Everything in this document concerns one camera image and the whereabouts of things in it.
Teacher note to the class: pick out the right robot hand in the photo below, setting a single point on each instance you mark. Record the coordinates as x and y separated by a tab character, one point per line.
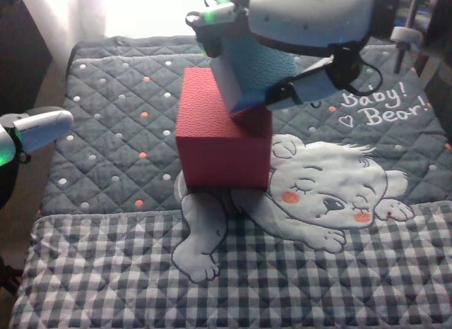
310	15

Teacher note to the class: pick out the blue foam cube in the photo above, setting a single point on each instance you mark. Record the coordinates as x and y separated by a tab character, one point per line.
261	67

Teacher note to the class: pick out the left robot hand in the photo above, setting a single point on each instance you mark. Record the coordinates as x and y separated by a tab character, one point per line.
42	129

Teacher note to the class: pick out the white round knob on post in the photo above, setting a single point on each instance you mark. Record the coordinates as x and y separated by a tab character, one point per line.
406	36

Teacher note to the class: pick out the grey quilt with bear print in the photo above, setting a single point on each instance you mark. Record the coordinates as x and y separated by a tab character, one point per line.
247	272

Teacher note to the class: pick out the black stand leg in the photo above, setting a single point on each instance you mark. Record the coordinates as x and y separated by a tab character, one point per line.
8	276

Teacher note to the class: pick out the red foam cube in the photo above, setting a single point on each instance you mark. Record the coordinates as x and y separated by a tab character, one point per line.
219	156

